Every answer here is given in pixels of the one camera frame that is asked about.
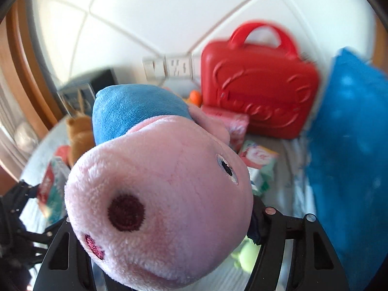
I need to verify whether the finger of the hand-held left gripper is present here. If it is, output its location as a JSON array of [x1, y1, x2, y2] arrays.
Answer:
[[2, 181, 40, 216]]

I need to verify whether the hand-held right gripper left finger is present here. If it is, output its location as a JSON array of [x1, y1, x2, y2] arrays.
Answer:
[[33, 217, 97, 291]]

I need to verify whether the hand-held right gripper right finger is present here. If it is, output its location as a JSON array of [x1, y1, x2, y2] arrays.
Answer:
[[245, 195, 352, 291]]

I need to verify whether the brown teddy bear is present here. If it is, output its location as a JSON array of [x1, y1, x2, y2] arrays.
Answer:
[[65, 89, 95, 167]]

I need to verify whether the pink pig plush toy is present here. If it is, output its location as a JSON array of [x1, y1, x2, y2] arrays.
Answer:
[[64, 84, 253, 290]]

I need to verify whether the blue plastic storage bin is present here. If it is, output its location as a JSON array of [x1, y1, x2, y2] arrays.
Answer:
[[306, 47, 388, 291]]

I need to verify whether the red green packet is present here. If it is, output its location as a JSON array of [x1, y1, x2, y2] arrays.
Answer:
[[36, 156, 72, 219]]

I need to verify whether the green plush toy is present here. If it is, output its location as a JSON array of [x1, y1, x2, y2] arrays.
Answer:
[[232, 238, 261, 273]]

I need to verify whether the white pink tissue pack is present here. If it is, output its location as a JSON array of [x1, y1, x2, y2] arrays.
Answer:
[[238, 139, 279, 196]]

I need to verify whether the black box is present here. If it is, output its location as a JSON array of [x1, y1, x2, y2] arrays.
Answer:
[[57, 68, 119, 117]]

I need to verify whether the red toy suitcase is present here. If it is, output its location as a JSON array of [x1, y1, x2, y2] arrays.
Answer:
[[200, 21, 320, 140]]

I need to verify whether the orange duck toy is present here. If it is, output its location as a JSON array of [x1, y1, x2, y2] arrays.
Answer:
[[182, 89, 203, 106]]

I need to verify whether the wooden door frame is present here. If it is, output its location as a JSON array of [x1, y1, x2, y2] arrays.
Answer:
[[6, 3, 65, 131]]

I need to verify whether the white wall socket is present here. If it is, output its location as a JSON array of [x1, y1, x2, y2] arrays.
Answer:
[[142, 53, 202, 81]]

